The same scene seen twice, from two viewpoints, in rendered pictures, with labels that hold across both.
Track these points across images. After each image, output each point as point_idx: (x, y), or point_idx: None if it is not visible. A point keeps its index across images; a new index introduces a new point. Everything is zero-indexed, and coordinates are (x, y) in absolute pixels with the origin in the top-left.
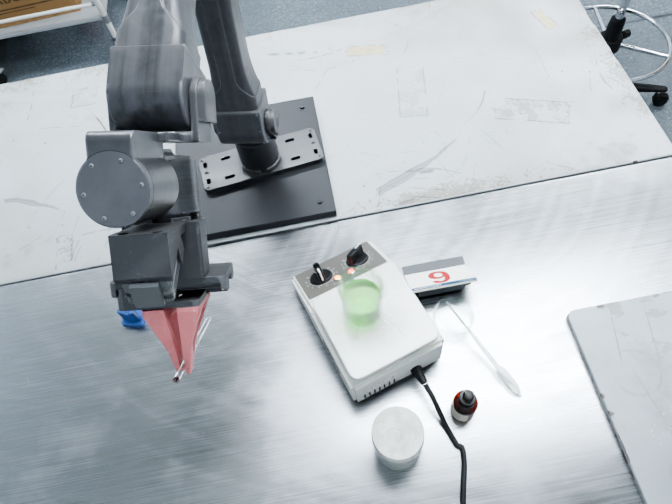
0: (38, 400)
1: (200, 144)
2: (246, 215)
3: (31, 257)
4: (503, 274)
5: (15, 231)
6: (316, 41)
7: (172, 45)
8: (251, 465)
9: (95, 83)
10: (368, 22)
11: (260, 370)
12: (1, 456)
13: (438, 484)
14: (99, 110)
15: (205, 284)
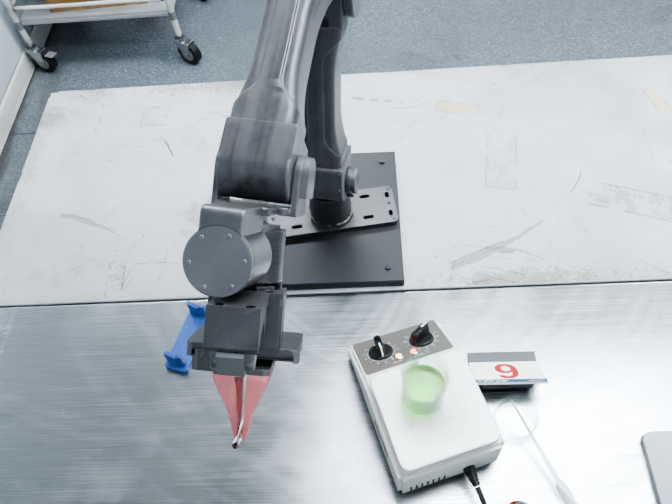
0: (70, 433)
1: None
2: (308, 270)
3: (81, 280)
4: (576, 378)
5: (68, 249)
6: (405, 90)
7: (285, 124)
8: None
9: (168, 103)
10: (463, 77)
11: (302, 440)
12: (26, 486)
13: None
14: (168, 133)
15: (278, 355)
